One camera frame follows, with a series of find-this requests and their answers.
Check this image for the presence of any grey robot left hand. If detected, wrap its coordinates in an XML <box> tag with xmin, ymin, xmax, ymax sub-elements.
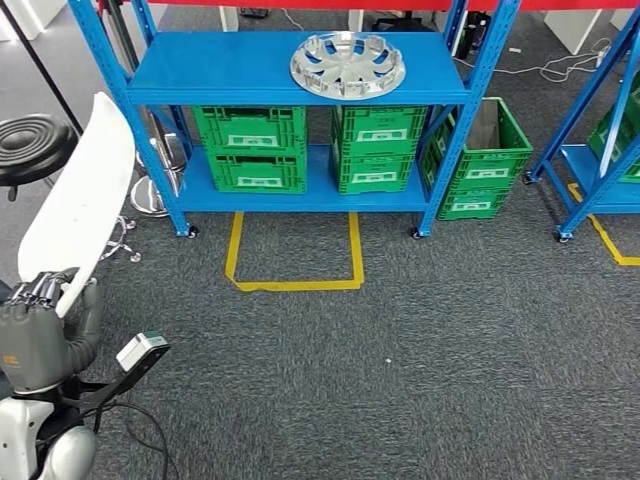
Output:
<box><xmin>0</xmin><ymin>267</ymin><xmax>104</xmax><ymax>397</ymax></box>

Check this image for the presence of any white plastic car part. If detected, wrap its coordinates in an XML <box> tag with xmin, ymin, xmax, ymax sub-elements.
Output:
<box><xmin>17</xmin><ymin>91</ymin><xmax>137</xmax><ymax>321</ymax></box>

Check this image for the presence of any blue metal shelf rack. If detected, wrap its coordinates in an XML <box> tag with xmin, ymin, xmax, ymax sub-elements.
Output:
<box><xmin>522</xmin><ymin>5</ymin><xmax>640</xmax><ymax>246</ymax></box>
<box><xmin>66</xmin><ymin>0</ymin><xmax>524</xmax><ymax>240</ymax></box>

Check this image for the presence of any black stool chrome base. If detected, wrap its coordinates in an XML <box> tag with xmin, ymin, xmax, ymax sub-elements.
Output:
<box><xmin>0</xmin><ymin>113</ymin><xmax>143</xmax><ymax>265</ymax></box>

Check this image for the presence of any chrome barrier stanchion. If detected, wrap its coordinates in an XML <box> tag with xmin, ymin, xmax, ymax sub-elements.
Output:
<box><xmin>158</xmin><ymin>131</ymin><xmax>190</xmax><ymax>178</ymax></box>
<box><xmin>102</xmin><ymin>0</ymin><xmax>174</xmax><ymax>219</ymax></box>

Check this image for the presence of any thin black rod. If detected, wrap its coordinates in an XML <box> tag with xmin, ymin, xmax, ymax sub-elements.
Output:
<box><xmin>0</xmin><ymin>0</ymin><xmax>84</xmax><ymax>136</ymax></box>

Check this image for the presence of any red barrier belt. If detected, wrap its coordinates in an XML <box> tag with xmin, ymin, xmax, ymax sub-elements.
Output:
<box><xmin>97</xmin><ymin>0</ymin><xmax>640</xmax><ymax>13</ymax></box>

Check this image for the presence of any grey wheel hubcap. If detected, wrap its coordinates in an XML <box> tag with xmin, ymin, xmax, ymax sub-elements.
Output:
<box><xmin>290</xmin><ymin>31</ymin><xmax>407</xmax><ymax>102</ymax></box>

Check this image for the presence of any brown cardboard insert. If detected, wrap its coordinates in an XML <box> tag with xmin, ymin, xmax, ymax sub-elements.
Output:
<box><xmin>466</xmin><ymin>98</ymin><xmax>501</xmax><ymax>153</ymax></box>

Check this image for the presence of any black bag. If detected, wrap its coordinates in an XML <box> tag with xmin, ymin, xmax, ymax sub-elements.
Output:
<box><xmin>462</xmin><ymin>9</ymin><xmax>494</xmax><ymax>62</ymax></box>

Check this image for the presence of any white block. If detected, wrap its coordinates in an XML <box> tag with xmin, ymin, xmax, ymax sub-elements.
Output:
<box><xmin>543</xmin><ymin>7</ymin><xmax>609</xmax><ymax>57</ymax></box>

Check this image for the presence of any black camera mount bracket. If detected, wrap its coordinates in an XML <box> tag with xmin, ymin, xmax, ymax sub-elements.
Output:
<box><xmin>60</xmin><ymin>344</ymin><xmax>171</xmax><ymax>413</ymax></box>

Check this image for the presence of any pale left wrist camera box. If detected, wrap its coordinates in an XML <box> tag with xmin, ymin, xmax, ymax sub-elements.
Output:
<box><xmin>115</xmin><ymin>330</ymin><xmax>171</xmax><ymax>374</ymax></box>

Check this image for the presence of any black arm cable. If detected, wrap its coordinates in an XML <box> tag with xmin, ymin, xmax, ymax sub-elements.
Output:
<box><xmin>81</xmin><ymin>400</ymin><xmax>174</xmax><ymax>480</ymax></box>

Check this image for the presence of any white cable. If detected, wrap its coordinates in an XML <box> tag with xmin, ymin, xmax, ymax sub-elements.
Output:
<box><xmin>451</xmin><ymin>35</ymin><xmax>614</xmax><ymax>85</ymax></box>

